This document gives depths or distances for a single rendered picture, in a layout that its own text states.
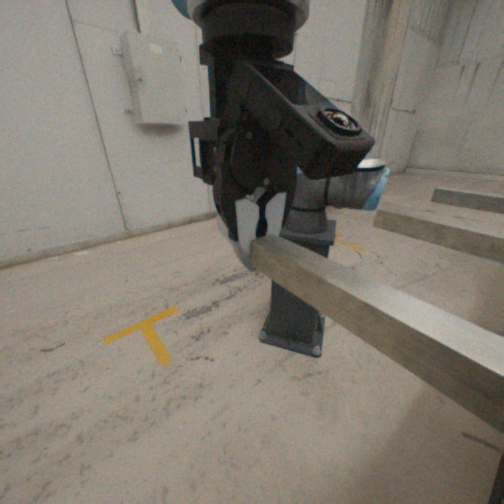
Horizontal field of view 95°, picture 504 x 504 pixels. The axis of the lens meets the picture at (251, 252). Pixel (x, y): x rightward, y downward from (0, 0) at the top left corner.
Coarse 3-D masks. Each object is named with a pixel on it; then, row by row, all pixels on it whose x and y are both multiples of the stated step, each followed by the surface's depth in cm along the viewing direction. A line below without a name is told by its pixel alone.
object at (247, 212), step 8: (240, 200) 20; (248, 200) 21; (240, 208) 21; (248, 208) 21; (256, 208) 22; (240, 216) 21; (248, 216) 22; (256, 216) 22; (224, 224) 25; (240, 224) 21; (248, 224) 22; (256, 224) 23; (224, 232) 26; (240, 232) 22; (248, 232) 22; (232, 240) 22; (240, 240) 22; (248, 240) 23; (240, 248) 23; (248, 248) 23; (240, 256) 24; (248, 256) 24; (248, 264) 25
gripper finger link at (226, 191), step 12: (216, 168) 19; (228, 168) 18; (216, 180) 20; (228, 180) 19; (216, 192) 20; (228, 192) 19; (240, 192) 20; (216, 204) 20; (228, 204) 20; (228, 216) 20; (228, 228) 21
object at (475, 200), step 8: (440, 192) 50; (448, 192) 48; (456, 192) 47; (464, 192) 46; (472, 192) 46; (480, 192) 46; (432, 200) 51; (440, 200) 50; (448, 200) 49; (456, 200) 48; (464, 200) 47; (472, 200) 46; (480, 200) 45; (488, 200) 44; (496, 200) 43; (472, 208) 46; (480, 208) 45; (488, 208) 44; (496, 208) 44
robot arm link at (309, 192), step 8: (304, 176) 85; (304, 184) 86; (312, 184) 85; (320, 184) 83; (328, 184) 82; (296, 192) 90; (304, 192) 87; (312, 192) 86; (320, 192) 84; (296, 200) 91; (304, 200) 89; (312, 200) 88; (320, 200) 87; (312, 208) 90
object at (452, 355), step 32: (256, 256) 23; (288, 256) 20; (320, 256) 20; (288, 288) 20; (320, 288) 17; (352, 288) 16; (384, 288) 16; (352, 320) 16; (384, 320) 14; (416, 320) 13; (448, 320) 13; (384, 352) 14; (416, 352) 13; (448, 352) 11; (480, 352) 11; (448, 384) 12; (480, 384) 11; (480, 416) 11
